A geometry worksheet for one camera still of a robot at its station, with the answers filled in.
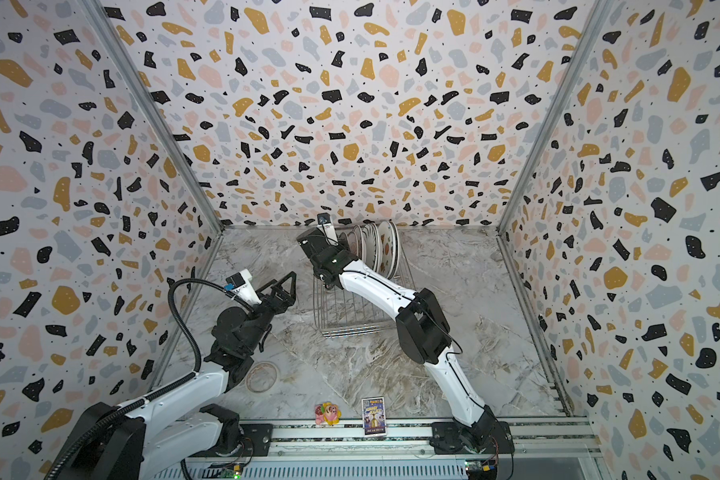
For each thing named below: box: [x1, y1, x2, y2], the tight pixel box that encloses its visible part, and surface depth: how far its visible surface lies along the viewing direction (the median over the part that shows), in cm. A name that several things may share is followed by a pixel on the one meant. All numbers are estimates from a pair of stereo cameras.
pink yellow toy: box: [314, 402, 342, 426], surface depth 78 cm
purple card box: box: [361, 396, 387, 437], surface depth 78 cm
